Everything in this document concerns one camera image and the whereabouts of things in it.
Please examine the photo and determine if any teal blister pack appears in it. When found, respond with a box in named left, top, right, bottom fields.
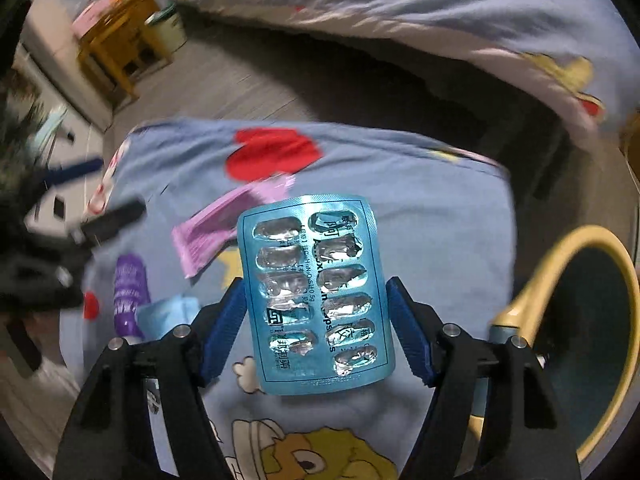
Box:
left=236, top=192, right=397, bottom=397

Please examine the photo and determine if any white bin with green lid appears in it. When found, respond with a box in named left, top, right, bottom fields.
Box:
left=144, top=2, right=187, bottom=54

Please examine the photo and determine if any pink wrapper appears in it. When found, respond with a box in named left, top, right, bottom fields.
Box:
left=171, top=175, right=297, bottom=280

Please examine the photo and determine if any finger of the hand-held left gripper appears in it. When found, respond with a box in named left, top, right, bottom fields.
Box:
left=42, top=157, right=105, bottom=187
left=74, top=200, right=147, bottom=249

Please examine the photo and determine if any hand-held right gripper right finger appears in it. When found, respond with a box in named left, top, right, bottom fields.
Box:
left=385, top=276, right=583, bottom=480

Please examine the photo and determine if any bed with cartoon sheet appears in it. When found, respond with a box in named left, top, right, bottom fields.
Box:
left=167, top=0, right=622, bottom=149

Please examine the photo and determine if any purple tube with white cap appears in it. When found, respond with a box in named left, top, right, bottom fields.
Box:
left=111, top=253, right=151, bottom=344

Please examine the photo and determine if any wooden side table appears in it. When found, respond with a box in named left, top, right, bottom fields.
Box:
left=75, top=0, right=174, bottom=104

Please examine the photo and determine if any teal bin with yellow rim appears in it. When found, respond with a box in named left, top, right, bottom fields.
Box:
left=487, top=225, right=640, bottom=467

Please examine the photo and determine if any light blue packet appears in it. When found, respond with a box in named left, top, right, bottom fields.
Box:
left=136, top=296, right=202, bottom=344

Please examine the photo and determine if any blue cartoon print blanket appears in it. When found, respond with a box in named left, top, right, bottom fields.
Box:
left=57, top=119, right=519, bottom=480

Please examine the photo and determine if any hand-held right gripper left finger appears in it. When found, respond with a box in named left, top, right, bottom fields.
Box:
left=52, top=276, right=248, bottom=480

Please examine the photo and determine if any pink box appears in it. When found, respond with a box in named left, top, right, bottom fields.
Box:
left=71, top=0, right=114, bottom=39

